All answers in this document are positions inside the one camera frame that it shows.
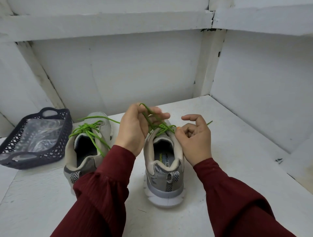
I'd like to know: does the person's left hand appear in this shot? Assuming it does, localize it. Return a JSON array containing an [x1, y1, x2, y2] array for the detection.
[[113, 103, 171, 157]]

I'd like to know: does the person's right hand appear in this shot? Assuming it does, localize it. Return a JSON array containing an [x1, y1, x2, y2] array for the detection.
[[174, 114, 213, 167]]

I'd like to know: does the green shoelace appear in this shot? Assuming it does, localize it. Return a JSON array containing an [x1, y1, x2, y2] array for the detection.
[[139, 102, 214, 138], [68, 115, 121, 157]]

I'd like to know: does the grey mesh shoe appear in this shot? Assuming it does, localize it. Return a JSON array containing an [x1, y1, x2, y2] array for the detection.
[[63, 112, 113, 196], [143, 119, 187, 209]]

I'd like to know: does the person's left forearm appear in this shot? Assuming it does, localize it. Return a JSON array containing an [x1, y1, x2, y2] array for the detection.
[[51, 144, 137, 237]]

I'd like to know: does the person's right forearm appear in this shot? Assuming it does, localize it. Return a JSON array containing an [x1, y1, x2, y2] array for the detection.
[[193, 157, 297, 237]]

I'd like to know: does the clear plastic bag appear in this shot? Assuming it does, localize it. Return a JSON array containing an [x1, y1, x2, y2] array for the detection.
[[14, 118, 65, 153]]

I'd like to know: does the dark plastic lattice basket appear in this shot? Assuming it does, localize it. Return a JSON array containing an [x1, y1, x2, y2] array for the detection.
[[0, 106, 73, 171]]

